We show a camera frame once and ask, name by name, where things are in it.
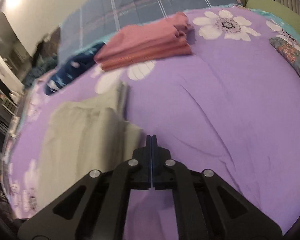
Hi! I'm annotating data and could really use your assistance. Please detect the beige long-sleeve shirt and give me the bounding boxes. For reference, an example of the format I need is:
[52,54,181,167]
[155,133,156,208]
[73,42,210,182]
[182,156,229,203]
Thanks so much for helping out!
[36,81,142,210]

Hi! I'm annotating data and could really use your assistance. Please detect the purple floral duvet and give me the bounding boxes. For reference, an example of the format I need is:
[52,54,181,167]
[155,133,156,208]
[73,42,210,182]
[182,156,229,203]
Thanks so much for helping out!
[3,5,300,232]

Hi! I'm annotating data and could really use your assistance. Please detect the navy star-pattern rolled blanket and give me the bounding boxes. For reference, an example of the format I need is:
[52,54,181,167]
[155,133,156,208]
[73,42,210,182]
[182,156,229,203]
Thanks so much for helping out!
[45,42,105,96]

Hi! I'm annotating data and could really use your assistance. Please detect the dark teal fuzzy blanket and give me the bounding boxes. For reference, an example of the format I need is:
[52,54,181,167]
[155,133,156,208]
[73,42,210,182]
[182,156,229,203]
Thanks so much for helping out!
[22,55,58,89]

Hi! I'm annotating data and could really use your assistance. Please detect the dark floral pillow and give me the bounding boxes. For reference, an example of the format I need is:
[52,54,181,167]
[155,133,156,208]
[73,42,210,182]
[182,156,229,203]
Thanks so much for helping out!
[36,27,61,59]

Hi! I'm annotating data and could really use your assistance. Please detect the pink folded garment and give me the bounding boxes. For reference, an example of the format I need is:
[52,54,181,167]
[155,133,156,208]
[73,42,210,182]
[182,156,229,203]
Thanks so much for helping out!
[94,12,193,72]

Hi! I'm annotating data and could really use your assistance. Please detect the multicolour patterned folded cloth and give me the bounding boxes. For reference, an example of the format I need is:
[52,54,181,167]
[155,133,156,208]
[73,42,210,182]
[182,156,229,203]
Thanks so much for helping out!
[269,37,300,77]

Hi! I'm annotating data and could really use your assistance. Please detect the blue plaid pillow cover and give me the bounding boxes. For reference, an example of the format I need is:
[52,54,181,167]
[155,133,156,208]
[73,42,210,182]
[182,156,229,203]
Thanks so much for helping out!
[58,0,237,62]

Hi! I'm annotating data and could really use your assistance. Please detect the green pillow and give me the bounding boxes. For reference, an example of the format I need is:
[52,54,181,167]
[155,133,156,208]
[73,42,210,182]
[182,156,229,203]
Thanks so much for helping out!
[246,0,300,35]

